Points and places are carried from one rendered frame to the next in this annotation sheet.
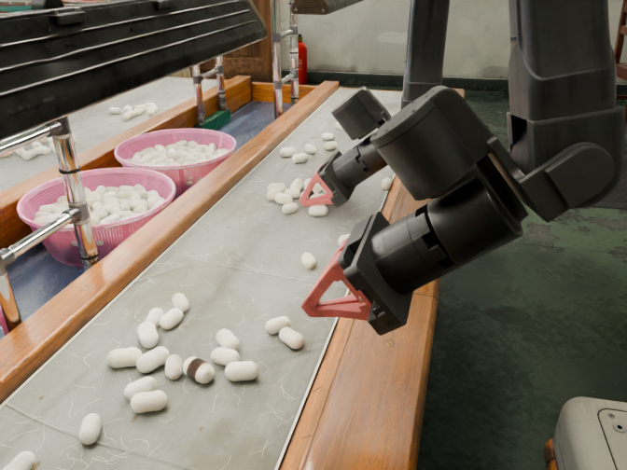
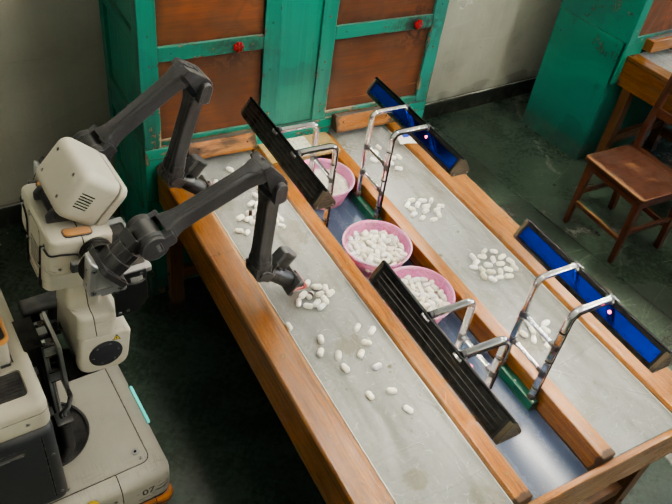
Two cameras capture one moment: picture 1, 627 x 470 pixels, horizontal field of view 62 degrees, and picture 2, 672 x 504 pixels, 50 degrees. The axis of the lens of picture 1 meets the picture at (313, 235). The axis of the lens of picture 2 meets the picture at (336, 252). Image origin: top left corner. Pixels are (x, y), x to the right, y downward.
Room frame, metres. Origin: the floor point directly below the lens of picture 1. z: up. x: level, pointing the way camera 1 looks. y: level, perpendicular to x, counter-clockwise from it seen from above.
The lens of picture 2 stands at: (2.05, -1.30, 2.50)
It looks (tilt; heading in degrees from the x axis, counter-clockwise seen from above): 41 degrees down; 129
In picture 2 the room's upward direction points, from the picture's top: 9 degrees clockwise
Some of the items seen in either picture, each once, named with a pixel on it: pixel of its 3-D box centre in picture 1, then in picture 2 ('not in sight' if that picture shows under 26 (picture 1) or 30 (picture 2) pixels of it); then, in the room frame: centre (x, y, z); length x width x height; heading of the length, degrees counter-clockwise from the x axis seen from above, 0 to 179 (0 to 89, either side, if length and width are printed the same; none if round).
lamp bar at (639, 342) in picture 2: not in sight; (589, 287); (1.61, 0.46, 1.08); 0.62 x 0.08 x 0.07; 164
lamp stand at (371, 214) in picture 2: not in sight; (391, 165); (0.66, 0.65, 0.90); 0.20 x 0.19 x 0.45; 164
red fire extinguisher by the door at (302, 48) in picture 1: (299, 59); not in sight; (5.30, 0.13, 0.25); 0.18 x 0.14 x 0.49; 168
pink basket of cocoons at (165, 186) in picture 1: (104, 217); (375, 251); (0.86, 0.39, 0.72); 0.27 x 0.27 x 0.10
